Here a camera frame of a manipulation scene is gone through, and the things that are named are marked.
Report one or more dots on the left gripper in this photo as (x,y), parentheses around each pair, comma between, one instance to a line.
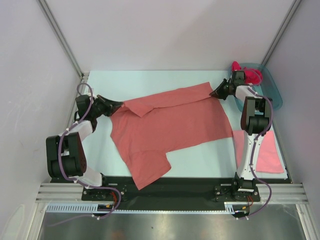
(111,106)

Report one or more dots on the salmon t shirt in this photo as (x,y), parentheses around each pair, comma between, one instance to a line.
(145,129)

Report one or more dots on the left aluminium post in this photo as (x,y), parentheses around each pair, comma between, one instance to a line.
(44,6)

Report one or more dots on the teal plastic bin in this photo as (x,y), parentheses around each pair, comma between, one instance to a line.
(267,88)

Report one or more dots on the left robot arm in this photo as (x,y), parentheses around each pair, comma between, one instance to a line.
(66,160)

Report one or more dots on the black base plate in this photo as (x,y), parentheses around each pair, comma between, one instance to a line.
(166,192)

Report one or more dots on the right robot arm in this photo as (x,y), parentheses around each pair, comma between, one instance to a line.
(256,121)

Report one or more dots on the white cable duct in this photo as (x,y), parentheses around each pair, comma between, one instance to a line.
(105,208)

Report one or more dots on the aluminium post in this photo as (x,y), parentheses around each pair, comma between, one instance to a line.
(293,9)
(44,6)

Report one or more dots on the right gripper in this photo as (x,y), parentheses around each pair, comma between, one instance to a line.
(218,93)

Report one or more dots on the right aluminium post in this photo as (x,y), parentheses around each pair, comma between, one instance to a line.
(293,9)

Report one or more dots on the crimson t shirt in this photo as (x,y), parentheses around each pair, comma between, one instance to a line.
(252,76)

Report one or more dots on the folded pink t shirt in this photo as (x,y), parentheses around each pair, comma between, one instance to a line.
(268,158)

